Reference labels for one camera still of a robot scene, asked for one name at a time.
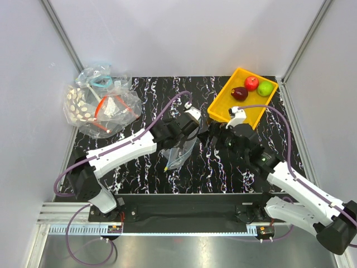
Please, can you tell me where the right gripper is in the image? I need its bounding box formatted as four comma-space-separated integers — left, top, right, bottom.
197, 121, 248, 161

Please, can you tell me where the clear blue-zip bag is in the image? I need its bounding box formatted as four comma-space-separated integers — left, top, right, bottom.
161, 135, 197, 171
75, 63, 132, 97

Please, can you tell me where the dark red apple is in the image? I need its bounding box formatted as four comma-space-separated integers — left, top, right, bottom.
231, 87, 249, 102

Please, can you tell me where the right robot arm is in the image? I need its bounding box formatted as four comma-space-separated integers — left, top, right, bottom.
198, 122, 356, 255

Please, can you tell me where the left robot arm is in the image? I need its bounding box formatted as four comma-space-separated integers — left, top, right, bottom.
67, 108, 201, 221

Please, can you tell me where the clear red-zip bag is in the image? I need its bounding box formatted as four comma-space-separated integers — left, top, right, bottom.
78, 90, 142, 139

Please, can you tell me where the polka dot bag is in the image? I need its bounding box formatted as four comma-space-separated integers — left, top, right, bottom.
63, 85, 99, 127

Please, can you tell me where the yellow plastic tray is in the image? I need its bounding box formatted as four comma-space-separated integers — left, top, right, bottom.
208, 68, 278, 129

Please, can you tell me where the green apple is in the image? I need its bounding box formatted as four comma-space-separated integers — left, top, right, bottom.
257, 81, 274, 97

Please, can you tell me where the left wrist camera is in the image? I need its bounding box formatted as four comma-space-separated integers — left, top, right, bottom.
184, 102, 201, 123

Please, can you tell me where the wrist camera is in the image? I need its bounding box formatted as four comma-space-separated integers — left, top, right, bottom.
225, 106, 247, 129
184, 102, 201, 123

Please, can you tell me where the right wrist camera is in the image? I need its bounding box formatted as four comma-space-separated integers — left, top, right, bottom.
225, 106, 247, 129

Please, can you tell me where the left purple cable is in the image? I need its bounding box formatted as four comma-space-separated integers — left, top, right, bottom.
52, 91, 194, 266

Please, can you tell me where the purple cable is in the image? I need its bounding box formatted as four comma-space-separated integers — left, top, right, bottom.
52, 91, 194, 266
237, 104, 357, 249

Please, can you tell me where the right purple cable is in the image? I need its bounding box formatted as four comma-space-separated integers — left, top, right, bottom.
237, 104, 357, 249

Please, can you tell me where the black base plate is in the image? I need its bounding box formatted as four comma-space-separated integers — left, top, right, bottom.
89, 193, 271, 235

